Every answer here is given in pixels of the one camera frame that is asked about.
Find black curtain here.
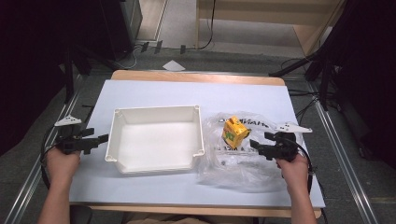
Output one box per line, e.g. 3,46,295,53
0,0,78,157
323,0,396,171

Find pale blue table mat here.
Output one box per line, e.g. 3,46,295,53
68,79,327,209

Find metal floor rail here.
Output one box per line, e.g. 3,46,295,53
2,90,82,224
307,83,380,224

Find black hanging cable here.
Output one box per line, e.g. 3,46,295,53
198,0,218,51

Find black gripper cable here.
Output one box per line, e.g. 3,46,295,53
289,137,316,196
39,125,64,190

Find person's left hand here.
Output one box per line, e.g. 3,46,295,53
45,147,81,191

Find wooden table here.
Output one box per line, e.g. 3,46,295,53
88,69,322,219

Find black cabinet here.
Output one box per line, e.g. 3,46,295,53
69,0,144,62

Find white plastic bin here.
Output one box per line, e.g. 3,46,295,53
105,105,205,175

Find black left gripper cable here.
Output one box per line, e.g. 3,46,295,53
39,125,64,190

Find black tripod stand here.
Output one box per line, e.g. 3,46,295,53
268,46,345,112
60,43,120,105

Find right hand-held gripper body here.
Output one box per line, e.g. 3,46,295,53
269,121,314,162

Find black floor cables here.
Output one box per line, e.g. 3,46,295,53
287,88,319,126

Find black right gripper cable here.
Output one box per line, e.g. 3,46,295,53
289,137,316,196

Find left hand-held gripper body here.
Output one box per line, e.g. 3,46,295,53
54,115,86,155

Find yellow box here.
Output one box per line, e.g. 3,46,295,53
220,115,251,149

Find black chair part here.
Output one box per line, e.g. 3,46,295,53
69,204,93,224

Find person's right hand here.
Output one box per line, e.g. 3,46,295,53
276,153,310,194

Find wooden shelf unit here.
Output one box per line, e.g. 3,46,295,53
194,0,347,58

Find white paper sheet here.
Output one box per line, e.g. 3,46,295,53
162,59,187,73

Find clear plastic bag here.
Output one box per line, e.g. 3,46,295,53
196,110,307,193

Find white floor cable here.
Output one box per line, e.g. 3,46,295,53
115,45,148,71

